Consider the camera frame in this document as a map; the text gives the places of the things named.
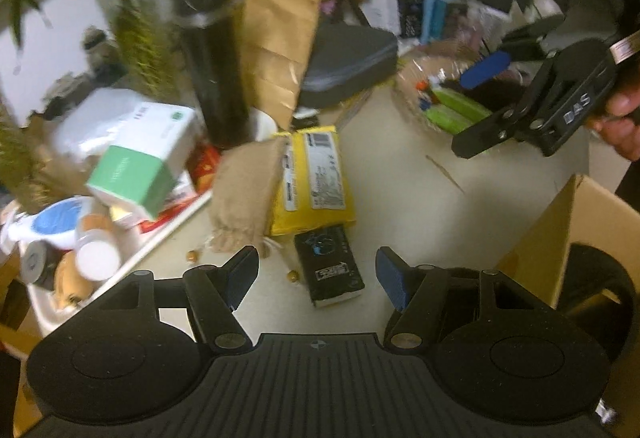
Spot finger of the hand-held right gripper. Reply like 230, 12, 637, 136
460, 15, 567, 91
451, 108, 532, 161

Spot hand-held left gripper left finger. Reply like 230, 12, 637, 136
131, 245, 261, 354

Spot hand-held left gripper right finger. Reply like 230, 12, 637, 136
375, 246, 502, 350

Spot black fluffy cloth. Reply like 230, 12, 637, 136
470, 80, 531, 111

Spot cardboard box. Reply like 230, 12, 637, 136
492, 174, 640, 438

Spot black fluffy earmuffs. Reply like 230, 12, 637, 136
557, 243, 637, 361

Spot person's right hand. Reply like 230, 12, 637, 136
587, 62, 640, 163

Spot green packet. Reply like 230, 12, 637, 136
432, 88, 493, 119
425, 110, 476, 135

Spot black tissue pack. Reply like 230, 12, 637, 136
293, 225, 366, 309

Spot blue box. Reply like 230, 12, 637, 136
420, 0, 458, 43

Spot tall black box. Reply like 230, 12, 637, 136
395, 0, 428, 38

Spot white plastic tray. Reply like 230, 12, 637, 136
27, 188, 216, 334

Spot red packet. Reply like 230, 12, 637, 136
187, 145, 223, 193

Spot yellow plastic package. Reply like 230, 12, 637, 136
270, 127, 357, 237

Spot grey zipper case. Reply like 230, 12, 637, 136
298, 22, 399, 109

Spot green and white box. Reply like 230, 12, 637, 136
86, 145, 181, 223

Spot white capped bottle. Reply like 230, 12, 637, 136
74, 228, 122, 281

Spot large white carton box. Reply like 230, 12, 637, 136
52, 88, 198, 179

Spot white bottle with blue label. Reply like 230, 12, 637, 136
0, 197, 96, 253

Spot black round speaker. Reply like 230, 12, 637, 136
20, 240, 51, 291

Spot brown paper bag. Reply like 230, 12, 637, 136
240, 0, 321, 131

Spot black thermos bottle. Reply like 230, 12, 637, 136
172, 0, 253, 149

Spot bamboo plant in glass vase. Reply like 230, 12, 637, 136
0, 0, 281, 106

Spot dark glass jar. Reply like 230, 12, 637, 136
82, 28, 126, 78

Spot burlap drawstring pouch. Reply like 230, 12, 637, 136
209, 137, 290, 255

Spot brown plush keychain toy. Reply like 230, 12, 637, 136
52, 263, 98, 311

